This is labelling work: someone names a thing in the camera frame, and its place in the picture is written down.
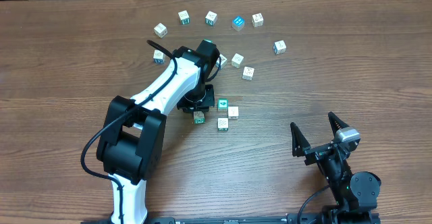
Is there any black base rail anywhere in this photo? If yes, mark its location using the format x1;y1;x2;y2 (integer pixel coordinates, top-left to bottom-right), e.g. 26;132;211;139
80;212;381;224

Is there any blue top wooden block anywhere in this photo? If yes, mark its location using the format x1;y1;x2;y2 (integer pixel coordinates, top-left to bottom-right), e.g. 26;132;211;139
232;16;245;32

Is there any wooden block green letter side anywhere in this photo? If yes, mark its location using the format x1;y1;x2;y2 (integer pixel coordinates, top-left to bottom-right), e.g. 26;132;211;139
178;10;190;25

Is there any plain wooden block far left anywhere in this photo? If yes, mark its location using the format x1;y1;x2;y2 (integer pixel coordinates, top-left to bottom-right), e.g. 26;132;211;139
154;23;167;38

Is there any wooden block blue side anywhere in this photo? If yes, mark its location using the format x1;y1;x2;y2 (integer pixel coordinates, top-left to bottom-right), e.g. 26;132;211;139
273;40;287;55
153;49;165;64

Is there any wooden block oval drawing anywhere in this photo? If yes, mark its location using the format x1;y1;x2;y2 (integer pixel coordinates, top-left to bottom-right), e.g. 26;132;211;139
231;53;244;68

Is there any wooden block green bottom side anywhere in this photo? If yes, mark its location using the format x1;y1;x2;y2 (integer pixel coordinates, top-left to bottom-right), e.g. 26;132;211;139
193;111;205;124

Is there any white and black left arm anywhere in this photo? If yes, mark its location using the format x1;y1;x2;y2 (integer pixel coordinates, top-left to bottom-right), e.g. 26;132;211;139
95;40;221;223

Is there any green top block number 4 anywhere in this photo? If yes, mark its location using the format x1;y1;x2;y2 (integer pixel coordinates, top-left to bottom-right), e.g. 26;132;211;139
217;99;229;111

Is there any wooden block yellow side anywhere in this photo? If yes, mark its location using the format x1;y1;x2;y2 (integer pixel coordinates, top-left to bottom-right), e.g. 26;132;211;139
242;66;254;80

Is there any wooden block black drawing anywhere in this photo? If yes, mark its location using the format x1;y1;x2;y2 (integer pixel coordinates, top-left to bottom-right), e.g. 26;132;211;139
252;13;264;28

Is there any wooden block blue side left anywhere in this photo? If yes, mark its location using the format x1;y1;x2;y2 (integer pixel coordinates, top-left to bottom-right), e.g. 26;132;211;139
153;49;165;64

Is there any wooden block blue side right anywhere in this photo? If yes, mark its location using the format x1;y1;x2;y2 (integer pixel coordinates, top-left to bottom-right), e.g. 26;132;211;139
273;40;287;55

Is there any wooden block diamond drawing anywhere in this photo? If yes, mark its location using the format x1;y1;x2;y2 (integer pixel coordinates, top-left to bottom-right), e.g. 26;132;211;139
216;54;227;69

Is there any wooden block teal side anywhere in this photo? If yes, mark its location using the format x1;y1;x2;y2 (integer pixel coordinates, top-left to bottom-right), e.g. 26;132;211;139
205;11;217;26

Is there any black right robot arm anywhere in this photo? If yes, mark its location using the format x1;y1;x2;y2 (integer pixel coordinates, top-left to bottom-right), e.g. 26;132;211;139
287;112;381;224

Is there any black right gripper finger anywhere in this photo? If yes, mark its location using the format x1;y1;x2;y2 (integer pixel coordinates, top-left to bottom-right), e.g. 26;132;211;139
328;111;349;136
290;122;311;157

